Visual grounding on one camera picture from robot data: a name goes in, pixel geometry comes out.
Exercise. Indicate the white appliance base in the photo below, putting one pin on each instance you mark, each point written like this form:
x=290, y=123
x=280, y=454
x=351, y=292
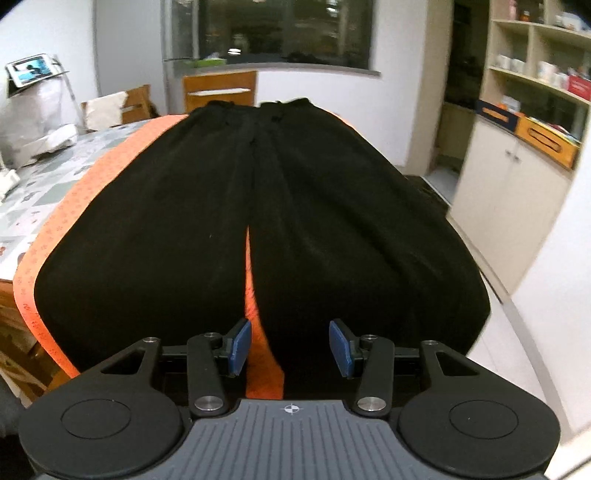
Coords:
x=57, y=136

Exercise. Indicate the orange patterned mat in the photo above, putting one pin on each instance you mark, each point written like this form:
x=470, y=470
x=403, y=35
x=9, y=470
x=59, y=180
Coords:
x=55, y=230

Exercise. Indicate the dark blue storage box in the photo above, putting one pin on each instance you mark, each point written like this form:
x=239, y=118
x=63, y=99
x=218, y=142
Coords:
x=496, y=115

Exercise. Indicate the green checkered tablecloth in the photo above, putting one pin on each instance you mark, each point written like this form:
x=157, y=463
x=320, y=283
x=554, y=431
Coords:
x=27, y=198

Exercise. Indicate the grey pipe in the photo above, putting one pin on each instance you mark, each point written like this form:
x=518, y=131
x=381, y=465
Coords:
x=168, y=55

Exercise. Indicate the orange storage box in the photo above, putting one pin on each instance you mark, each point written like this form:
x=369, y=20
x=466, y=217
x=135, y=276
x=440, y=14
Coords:
x=545, y=141

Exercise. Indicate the dark window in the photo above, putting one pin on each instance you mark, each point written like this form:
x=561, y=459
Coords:
x=277, y=32

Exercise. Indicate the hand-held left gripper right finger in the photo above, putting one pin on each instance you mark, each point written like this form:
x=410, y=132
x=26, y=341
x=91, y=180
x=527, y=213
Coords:
x=339, y=348

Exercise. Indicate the tablet with lit screen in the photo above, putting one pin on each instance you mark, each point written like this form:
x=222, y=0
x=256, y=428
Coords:
x=32, y=69

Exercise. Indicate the plastic-covered white appliance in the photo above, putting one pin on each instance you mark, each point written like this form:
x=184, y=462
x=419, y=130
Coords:
x=41, y=110

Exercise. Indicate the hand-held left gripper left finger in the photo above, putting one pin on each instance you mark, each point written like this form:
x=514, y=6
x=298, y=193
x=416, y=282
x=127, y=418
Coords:
x=240, y=346

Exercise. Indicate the beige cloth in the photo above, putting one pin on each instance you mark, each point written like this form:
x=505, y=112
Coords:
x=104, y=110

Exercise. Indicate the black pants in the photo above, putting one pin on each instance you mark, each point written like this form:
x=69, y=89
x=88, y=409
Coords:
x=184, y=207

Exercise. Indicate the pink bottle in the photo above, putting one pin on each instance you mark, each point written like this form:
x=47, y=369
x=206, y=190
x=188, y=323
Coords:
x=513, y=9

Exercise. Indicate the wooden chair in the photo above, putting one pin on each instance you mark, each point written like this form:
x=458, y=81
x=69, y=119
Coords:
x=136, y=104
x=217, y=81

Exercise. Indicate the wooden dining table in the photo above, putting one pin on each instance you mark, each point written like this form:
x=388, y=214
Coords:
x=18, y=332

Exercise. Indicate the large printed white mug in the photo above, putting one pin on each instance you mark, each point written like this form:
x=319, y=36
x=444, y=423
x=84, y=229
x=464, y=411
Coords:
x=547, y=74

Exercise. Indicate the beige shelf cabinet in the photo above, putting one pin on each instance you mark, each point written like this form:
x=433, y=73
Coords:
x=498, y=184

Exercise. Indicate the green tray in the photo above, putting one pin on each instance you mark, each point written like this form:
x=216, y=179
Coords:
x=205, y=63

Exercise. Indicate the red box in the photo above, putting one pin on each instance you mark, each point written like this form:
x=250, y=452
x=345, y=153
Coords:
x=579, y=86

